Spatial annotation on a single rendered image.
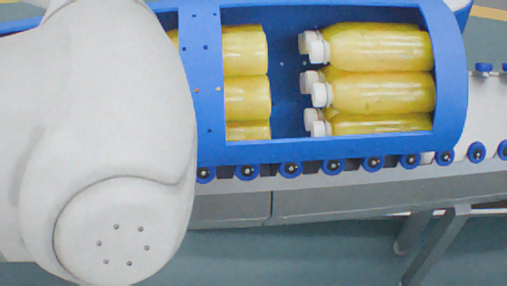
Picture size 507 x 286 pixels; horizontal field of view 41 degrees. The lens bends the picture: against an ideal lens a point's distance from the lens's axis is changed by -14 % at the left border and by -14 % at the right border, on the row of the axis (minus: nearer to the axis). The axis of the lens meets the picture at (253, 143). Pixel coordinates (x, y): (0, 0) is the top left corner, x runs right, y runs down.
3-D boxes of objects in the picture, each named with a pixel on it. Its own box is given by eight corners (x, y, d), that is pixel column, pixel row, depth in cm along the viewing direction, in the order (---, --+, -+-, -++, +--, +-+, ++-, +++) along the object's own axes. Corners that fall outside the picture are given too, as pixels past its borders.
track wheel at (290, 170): (275, 159, 134) (274, 155, 135) (280, 183, 135) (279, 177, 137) (301, 154, 134) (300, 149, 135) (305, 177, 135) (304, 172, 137)
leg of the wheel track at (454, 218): (415, 293, 223) (473, 214, 168) (397, 296, 223) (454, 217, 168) (413, 277, 226) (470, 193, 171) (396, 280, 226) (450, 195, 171)
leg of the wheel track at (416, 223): (410, 254, 230) (464, 163, 175) (394, 257, 230) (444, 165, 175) (408, 238, 233) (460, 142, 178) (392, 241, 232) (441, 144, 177)
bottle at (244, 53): (264, 71, 127) (145, 80, 125) (263, 29, 125) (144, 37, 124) (269, 78, 120) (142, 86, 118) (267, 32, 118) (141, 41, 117)
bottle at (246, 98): (265, 75, 128) (147, 83, 127) (269, 72, 121) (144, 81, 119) (268, 119, 128) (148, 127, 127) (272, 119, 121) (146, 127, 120)
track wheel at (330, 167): (319, 157, 134) (317, 152, 136) (322, 179, 136) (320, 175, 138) (344, 151, 134) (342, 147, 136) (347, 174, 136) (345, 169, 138)
